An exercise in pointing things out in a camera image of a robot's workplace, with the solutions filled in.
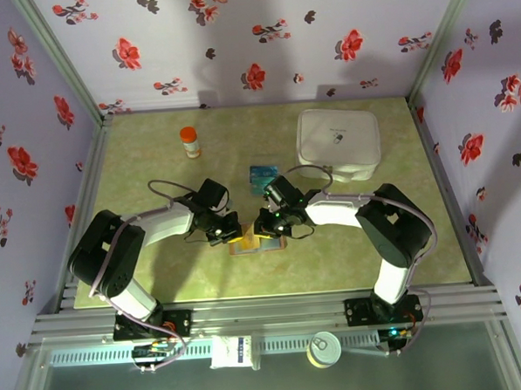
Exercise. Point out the orange-capped pill bottle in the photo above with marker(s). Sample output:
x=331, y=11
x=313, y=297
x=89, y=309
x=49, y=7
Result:
x=190, y=142

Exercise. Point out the aluminium corner post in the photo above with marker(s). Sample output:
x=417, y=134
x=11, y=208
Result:
x=63, y=61
x=440, y=41

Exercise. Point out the orange credit card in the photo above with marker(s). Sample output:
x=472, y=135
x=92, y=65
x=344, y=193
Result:
x=247, y=243

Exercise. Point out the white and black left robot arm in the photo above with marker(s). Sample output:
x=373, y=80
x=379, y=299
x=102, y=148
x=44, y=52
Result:
x=170, y=223

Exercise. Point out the teal credit card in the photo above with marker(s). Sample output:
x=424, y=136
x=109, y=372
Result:
x=257, y=188

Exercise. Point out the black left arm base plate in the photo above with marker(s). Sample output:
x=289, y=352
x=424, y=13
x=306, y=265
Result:
x=180, y=323

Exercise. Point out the tin can with pull tab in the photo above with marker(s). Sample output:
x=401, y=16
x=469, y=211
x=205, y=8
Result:
x=323, y=348

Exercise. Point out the white zip pouch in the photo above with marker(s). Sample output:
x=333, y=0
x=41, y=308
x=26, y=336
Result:
x=336, y=143

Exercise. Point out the aluminium side frame rail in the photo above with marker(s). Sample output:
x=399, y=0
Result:
x=448, y=194
x=93, y=177

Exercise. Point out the brown leather card holder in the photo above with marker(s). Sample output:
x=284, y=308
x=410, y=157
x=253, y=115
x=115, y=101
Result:
x=269, y=245

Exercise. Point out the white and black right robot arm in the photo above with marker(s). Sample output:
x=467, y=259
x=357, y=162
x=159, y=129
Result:
x=335, y=213

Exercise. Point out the wide aluminium frame rail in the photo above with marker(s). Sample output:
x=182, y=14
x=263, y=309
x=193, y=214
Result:
x=267, y=314

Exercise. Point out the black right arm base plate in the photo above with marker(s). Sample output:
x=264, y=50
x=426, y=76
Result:
x=358, y=312

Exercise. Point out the white packet with blue print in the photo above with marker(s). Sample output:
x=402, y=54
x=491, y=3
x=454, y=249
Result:
x=229, y=351

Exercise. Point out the blue credit card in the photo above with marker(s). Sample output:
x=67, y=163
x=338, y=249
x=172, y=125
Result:
x=261, y=173

